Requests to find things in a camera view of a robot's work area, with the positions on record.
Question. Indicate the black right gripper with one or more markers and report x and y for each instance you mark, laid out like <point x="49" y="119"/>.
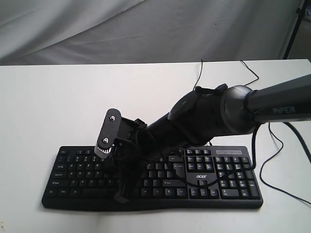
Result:
<point x="154" y="141"/>

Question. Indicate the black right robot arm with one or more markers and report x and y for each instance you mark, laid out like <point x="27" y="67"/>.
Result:
<point x="202" y="115"/>

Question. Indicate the black acer keyboard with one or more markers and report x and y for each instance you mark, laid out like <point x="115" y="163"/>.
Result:
<point x="201" y="178"/>

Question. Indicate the grey backdrop cloth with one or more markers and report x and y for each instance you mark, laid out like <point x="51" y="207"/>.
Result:
<point x="67" y="32"/>

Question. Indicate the black tripod stand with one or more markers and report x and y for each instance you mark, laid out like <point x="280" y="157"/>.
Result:
<point x="300" y="12"/>

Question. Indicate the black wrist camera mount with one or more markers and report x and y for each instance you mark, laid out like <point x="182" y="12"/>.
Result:
<point x="109" y="133"/>

